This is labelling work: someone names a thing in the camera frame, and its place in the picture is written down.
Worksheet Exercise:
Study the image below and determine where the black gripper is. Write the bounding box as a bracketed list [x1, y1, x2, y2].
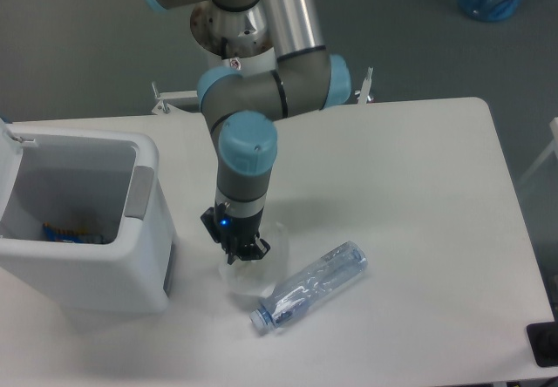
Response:
[201, 206, 270, 265]

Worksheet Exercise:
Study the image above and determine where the white plastic wrapper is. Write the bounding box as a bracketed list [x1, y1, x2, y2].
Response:
[218, 221, 289, 297]

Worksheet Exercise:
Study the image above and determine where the clear plastic water bottle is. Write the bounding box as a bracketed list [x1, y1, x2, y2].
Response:
[249, 241, 368, 334]

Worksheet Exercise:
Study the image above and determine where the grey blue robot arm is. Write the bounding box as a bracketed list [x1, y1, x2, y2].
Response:
[147, 0, 351, 262]

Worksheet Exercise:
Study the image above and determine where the white plastic trash can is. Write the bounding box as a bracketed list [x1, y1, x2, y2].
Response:
[1, 123, 175, 313]

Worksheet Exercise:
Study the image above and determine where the blue snack packet in bin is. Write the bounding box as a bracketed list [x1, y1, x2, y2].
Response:
[42, 222, 107, 245]

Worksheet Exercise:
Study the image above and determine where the black device at table edge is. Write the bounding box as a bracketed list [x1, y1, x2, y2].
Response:
[527, 322, 557, 368]

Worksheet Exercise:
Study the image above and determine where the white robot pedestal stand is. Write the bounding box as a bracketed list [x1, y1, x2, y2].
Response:
[150, 1, 379, 115]

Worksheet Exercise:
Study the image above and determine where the white frame at right edge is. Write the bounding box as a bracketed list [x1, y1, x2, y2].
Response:
[516, 116, 558, 187]

